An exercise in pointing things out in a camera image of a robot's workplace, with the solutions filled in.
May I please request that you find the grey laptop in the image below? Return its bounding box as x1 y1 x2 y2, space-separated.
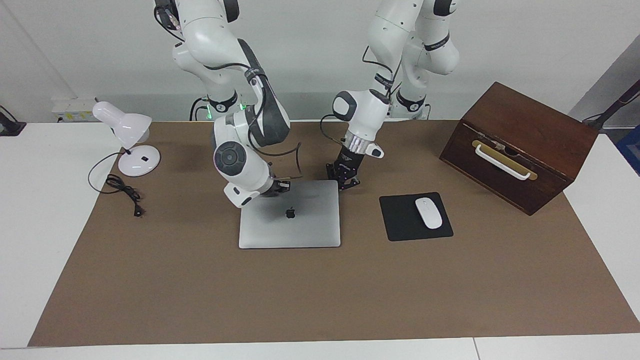
238 180 342 249

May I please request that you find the black mouse pad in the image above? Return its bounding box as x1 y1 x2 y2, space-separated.
379 192 454 242

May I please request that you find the white computer mouse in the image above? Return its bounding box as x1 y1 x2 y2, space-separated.
415 197 444 230

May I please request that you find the brown table mat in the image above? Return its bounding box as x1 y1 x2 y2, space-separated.
27 120 640 347

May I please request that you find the white desk lamp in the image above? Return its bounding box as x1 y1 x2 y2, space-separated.
92 101 162 177

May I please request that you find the dark wooden box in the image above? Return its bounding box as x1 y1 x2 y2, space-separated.
439 81 600 216

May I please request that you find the white power strip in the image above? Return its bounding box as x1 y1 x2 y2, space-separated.
52 97 98 123

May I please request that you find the black stand pole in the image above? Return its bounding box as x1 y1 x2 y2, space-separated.
582 80 640 132

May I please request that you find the blue object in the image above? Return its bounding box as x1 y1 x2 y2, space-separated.
616 125 640 176

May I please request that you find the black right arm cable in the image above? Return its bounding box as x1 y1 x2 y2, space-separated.
202 62 304 181

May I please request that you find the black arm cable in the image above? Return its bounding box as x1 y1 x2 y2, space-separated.
320 45 401 146
202 62 304 181

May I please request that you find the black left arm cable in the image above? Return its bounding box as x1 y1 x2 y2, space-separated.
320 45 401 146

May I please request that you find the black base cable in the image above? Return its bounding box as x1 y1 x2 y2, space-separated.
189 97 211 122

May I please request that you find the white box handle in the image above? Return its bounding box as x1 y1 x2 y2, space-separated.
474 144 532 181

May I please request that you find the black lamp power cable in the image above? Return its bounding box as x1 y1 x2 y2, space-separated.
88 151 146 218

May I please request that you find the brass handle plate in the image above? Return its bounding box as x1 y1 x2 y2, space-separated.
471 140 539 181

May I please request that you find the black clamp mount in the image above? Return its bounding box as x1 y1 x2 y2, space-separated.
0 105 27 137

